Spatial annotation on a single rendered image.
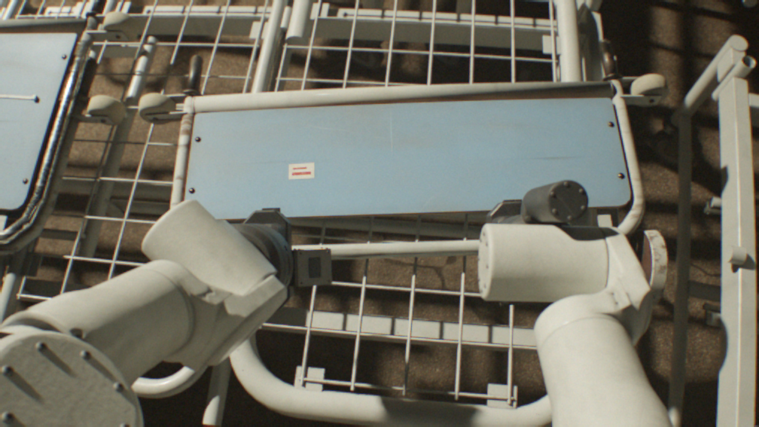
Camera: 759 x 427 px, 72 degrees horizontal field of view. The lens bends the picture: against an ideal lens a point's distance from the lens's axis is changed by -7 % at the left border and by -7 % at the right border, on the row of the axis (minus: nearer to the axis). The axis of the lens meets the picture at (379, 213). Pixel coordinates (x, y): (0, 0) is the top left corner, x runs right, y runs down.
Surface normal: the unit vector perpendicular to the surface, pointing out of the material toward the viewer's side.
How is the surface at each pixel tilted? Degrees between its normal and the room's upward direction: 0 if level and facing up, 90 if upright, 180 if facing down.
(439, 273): 0
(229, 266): 24
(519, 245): 8
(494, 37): 90
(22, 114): 5
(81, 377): 62
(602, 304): 35
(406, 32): 90
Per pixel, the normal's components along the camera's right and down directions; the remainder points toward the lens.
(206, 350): 0.36, 0.61
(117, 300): 0.54, -0.83
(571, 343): -0.57, -0.70
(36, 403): 0.71, -0.65
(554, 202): -0.04, -0.02
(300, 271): 0.47, -0.04
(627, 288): 0.00, -0.84
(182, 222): 0.34, -0.41
